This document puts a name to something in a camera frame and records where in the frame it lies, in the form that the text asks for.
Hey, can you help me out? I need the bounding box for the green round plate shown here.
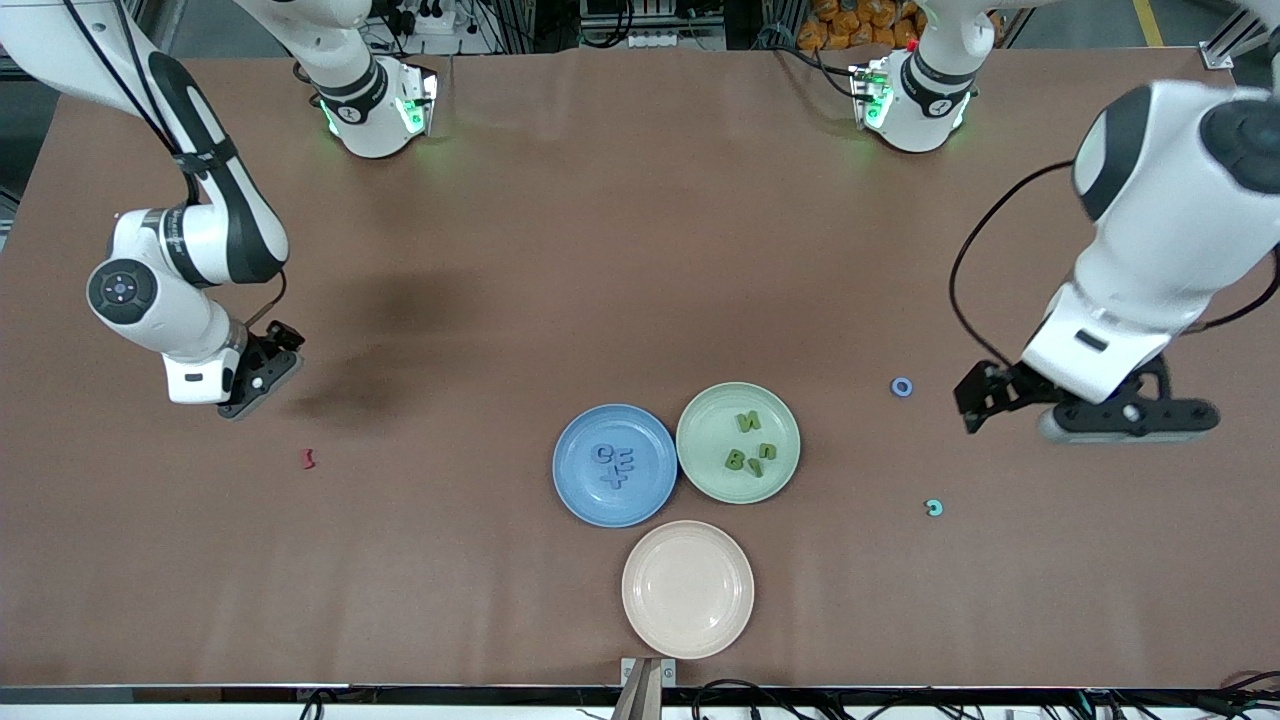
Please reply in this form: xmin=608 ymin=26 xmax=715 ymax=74
xmin=675 ymin=381 xmax=802 ymax=505

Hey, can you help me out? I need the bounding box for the blue round plate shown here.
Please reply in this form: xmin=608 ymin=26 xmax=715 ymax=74
xmin=552 ymin=403 xmax=679 ymax=529

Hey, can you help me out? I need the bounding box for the beige round plate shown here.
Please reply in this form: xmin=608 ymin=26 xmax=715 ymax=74
xmin=621 ymin=520 xmax=756 ymax=660

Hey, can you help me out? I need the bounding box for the brown table cover sheet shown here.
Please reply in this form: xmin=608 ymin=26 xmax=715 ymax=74
xmin=0 ymin=45 xmax=1280 ymax=691

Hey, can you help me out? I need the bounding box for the bag of orange fruit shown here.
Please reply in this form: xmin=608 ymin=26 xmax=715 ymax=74
xmin=797 ymin=0 xmax=926 ymax=51

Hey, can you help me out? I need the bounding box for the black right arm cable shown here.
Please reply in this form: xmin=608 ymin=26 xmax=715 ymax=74
xmin=60 ymin=0 xmax=289 ymax=329

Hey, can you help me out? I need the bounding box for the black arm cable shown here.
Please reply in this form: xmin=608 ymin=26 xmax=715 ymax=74
xmin=948 ymin=160 xmax=1280 ymax=373
xmin=60 ymin=0 xmax=289 ymax=329

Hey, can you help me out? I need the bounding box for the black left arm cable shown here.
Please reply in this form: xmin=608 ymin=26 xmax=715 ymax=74
xmin=948 ymin=160 xmax=1280 ymax=373

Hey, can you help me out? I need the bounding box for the aluminium frame profile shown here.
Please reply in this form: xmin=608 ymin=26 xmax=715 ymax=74
xmin=1200 ymin=0 xmax=1266 ymax=71

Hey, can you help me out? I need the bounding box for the metal clamp bracket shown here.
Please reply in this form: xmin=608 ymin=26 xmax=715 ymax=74
xmin=612 ymin=657 xmax=677 ymax=720

